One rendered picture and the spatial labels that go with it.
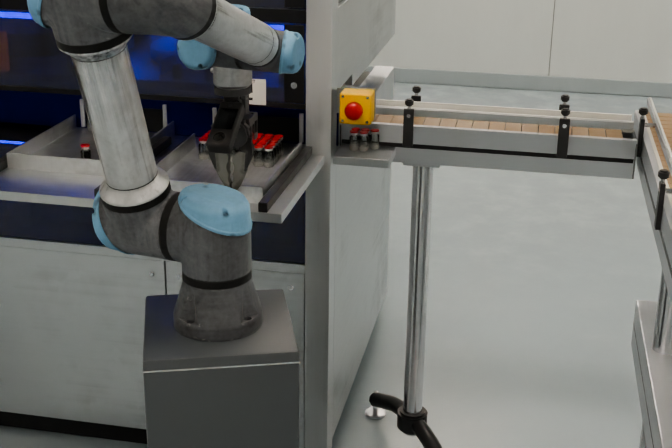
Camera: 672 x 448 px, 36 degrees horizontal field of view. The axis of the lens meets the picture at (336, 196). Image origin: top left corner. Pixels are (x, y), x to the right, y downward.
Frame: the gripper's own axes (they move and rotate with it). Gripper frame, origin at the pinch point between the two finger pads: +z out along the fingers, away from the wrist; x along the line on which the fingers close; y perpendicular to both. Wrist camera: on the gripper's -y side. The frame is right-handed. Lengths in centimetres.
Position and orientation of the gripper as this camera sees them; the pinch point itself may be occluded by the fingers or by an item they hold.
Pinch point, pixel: (231, 187)
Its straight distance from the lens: 204.4
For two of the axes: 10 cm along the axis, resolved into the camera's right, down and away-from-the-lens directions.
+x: -9.8, -0.8, 1.8
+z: -0.1, 9.4, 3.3
